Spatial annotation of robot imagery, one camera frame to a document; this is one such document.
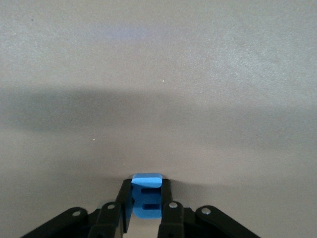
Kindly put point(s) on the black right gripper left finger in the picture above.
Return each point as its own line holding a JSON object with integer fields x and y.
{"x": 125, "y": 198}

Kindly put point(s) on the blue foam letter m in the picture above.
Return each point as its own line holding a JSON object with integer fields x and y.
{"x": 148, "y": 198}

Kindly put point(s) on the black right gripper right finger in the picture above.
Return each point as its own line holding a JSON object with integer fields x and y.
{"x": 167, "y": 198}

